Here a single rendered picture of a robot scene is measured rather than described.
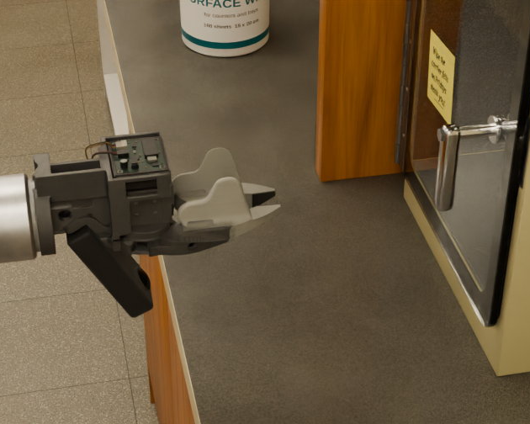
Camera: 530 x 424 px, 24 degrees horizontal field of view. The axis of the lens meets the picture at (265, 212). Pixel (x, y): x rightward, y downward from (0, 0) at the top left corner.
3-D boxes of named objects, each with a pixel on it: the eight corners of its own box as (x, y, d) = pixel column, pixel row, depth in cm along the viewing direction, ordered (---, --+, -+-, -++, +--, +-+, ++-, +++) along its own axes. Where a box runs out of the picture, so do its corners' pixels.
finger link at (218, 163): (275, 150, 108) (173, 166, 106) (275, 204, 112) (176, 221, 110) (266, 132, 111) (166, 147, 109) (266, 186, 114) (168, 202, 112)
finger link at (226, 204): (284, 182, 104) (177, 189, 103) (284, 237, 108) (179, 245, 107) (280, 161, 107) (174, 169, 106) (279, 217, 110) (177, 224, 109)
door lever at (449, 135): (490, 210, 115) (481, 195, 117) (502, 124, 109) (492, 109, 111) (436, 217, 114) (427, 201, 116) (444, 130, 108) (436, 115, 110)
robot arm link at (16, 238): (-8, 282, 104) (-10, 226, 111) (46, 275, 105) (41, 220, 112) (-19, 210, 100) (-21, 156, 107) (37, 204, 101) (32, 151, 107)
